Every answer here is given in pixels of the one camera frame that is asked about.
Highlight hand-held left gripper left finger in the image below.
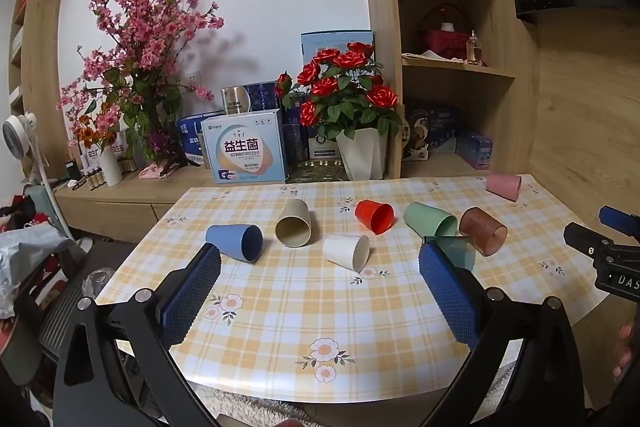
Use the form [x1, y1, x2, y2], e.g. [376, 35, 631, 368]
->
[52, 243, 222, 427]

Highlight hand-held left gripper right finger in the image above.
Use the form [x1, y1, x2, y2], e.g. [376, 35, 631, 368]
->
[419, 242, 587, 427]

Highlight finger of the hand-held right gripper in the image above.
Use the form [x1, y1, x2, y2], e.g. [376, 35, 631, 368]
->
[599, 205, 640, 242]
[563, 222, 615, 269]

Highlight teal transparent cup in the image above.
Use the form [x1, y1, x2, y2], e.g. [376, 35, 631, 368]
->
[434, 236, 477, 273]

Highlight blue cup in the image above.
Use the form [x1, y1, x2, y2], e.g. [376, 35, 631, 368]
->
[205, 224, 264, 263]

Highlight brown transparent cup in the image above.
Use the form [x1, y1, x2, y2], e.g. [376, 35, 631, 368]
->
[459, 207, 509, 257]

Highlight green cup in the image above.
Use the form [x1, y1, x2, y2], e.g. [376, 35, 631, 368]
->
[403, 202, 458, 239]

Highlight pink cup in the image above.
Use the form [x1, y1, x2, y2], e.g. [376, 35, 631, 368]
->
[485, 173, 523, 201]

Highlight red cup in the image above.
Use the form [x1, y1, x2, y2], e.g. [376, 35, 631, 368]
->
[354, 200, 395, 236]

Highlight white cup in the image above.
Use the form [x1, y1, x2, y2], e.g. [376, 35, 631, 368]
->
[322, 234, 371, 272]

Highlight beige cup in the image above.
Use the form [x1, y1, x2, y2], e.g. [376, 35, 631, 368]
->
[275, 198, 313, 248]

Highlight person's right hand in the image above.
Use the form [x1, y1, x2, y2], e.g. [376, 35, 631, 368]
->
[617, 316, 640, 377]

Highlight wooden low cabinet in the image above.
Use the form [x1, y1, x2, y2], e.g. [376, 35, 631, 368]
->
[52, 164, 226, 245]

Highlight pink cloth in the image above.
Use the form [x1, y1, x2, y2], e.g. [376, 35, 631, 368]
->
[138, 163, 180, 181]

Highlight yellow plaid floral tablecloth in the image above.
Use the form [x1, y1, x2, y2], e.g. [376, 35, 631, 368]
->
[94, 176, 610, 404]

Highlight beige shaggy rug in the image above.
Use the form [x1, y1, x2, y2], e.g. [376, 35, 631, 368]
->
[192, 382, 351, 427]

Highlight black chair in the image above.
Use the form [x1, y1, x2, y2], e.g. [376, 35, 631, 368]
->
[10, 234, 131, 388]

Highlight black mini tripod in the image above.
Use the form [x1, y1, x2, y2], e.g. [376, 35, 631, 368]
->
[159, 139, 201, 175]

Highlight purple box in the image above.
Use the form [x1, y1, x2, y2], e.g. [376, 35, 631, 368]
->
[456, 130, 495, 171]

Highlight small white vase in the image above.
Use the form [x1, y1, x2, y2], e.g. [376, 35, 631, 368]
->
[80, 154, 138, 191]

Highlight blue and white box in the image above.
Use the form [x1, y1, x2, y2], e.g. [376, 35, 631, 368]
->
[176, 111, 226, 165]

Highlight white and blue carton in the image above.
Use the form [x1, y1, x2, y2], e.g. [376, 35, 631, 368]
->
[201, 109, 289, 185]

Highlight orange flowers in white vase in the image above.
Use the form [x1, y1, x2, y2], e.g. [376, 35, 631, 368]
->
[72, 104, 125, 187]

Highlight dark blue printed box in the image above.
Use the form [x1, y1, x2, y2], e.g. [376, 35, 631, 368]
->
[403, 99, 460, 162]

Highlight white angular flower pot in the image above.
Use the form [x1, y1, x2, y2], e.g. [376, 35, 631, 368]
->
[334, 127, 390, 181]

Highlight grey plastic bag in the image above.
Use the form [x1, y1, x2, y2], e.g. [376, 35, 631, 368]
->
[0, 223, 71, 320]

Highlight silver patterned tray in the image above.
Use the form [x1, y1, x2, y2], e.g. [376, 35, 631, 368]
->
[287, 159, 351, 184]

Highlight tall dark blue box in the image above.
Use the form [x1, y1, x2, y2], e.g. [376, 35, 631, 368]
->
[281, 104, 310, 165]

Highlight white box with green label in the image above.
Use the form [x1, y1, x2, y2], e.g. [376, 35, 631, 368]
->
[307, 127, 343, 160]

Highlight dark blue patterned box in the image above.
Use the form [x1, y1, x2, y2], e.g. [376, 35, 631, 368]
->
[246, 81, 281, 112]

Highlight small perfume bottle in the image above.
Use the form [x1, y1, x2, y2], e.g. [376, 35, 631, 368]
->
[466, 30, 484, 66]

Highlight white standing fan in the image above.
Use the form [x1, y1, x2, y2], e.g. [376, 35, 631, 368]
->
[1, 112, 61, 208]

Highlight red rose bouquet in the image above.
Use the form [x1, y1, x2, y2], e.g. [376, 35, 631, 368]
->
[274, 41, 405, 140]

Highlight wooden shelf unit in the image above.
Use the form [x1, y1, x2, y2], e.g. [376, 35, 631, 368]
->
[356, 0, 541, 180]

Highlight pink blossom artificial tree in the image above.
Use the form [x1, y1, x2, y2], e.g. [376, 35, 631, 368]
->
[56, 0, 226, 162]

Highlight red basket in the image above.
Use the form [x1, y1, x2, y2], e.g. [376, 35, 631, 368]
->
[419, 4, 476, 60]

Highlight light blue flat box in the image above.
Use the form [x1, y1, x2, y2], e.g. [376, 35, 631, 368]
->
[300, 31, 375, 70]

